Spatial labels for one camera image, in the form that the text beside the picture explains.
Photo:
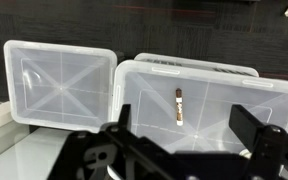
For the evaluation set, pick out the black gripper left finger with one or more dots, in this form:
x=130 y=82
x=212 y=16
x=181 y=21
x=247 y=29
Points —
x=94 y=153

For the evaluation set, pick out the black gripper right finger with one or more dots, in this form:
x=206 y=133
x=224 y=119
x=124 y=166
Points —
x=274 y=153

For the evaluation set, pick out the brown dry erase marker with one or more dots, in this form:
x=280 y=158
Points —
x=179 y=106

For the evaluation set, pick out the clear plastic bin right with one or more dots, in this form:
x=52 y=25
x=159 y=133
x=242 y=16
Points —
x=217 y=110

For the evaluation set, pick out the clear plastic storage bin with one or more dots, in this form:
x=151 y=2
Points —
x=184 y=61

